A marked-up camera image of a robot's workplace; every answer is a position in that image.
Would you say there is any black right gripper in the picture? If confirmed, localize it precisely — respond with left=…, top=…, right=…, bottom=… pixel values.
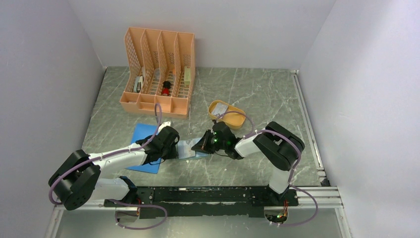
left=192, top=129, right=227, bottom=155

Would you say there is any yellow oval tray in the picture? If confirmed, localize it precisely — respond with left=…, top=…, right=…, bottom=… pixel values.
left=208, top=100, right=246, bottom=129

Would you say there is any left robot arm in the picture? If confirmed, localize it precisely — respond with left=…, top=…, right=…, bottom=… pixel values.
left=48, top=125, right=179, bottom=211

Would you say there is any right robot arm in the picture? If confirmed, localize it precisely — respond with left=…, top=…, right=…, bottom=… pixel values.
left=191, top=121, right=305, bottom=205

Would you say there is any silver VIP card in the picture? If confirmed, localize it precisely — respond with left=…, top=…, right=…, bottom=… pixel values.
left=210, top=102, right=228, bottom=118

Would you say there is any blue notebook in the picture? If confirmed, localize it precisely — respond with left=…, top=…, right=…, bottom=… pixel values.
left=126, top=123, right=161, bottom=175

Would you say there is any red black small bottle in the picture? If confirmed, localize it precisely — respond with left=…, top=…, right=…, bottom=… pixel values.
left=161, top=81, right=171, bottom=96

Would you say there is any white grey utility knife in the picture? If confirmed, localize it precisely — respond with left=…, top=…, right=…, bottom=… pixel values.
left=133, top=74, right=144, bottom=93

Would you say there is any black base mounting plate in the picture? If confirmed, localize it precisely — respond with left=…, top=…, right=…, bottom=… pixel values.
left=104, top=182, right=299, bottom=219

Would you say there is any pale green eraser block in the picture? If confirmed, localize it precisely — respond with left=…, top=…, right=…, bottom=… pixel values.
left=183, top=66, right=191, bottom=87

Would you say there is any orange plastic file organizer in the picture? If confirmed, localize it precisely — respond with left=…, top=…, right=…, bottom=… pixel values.
left=120, top=27, right=196, bottom=119

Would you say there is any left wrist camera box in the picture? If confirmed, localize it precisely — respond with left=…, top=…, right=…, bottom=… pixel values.
left=159, top=121, right=171, bottom=129

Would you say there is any aluminium table edge rail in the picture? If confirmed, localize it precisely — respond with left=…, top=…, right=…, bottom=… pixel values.
left=290, top=70, right=331, bottom=186

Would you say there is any aluminium front frame rail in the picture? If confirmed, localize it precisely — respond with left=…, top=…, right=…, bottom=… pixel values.
left=46, top=187, right=352, bottom=238

